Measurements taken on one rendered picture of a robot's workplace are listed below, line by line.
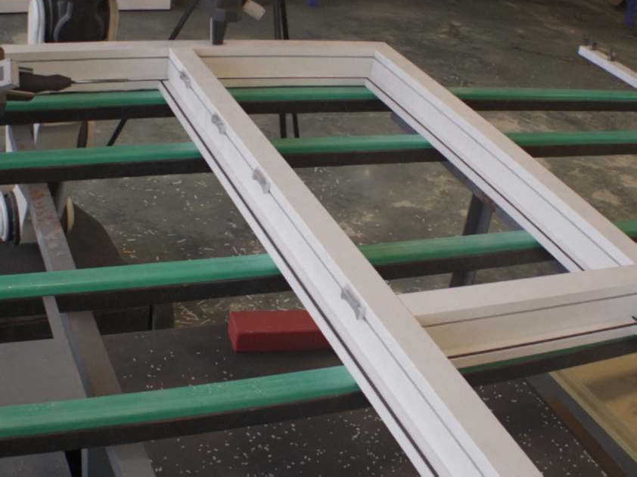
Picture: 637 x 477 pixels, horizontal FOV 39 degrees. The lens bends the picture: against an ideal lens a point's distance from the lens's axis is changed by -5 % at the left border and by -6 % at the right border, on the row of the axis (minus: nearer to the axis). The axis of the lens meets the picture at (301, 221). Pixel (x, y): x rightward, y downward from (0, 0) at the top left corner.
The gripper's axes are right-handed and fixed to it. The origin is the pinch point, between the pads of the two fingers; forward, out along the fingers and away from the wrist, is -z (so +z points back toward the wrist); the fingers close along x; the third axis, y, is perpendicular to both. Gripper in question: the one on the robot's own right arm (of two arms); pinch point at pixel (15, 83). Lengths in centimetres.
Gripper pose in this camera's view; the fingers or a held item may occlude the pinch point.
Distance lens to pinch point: 154.6
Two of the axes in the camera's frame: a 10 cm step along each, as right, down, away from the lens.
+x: -1.4, -9.8, 1.6
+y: -6.7, 2.1, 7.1
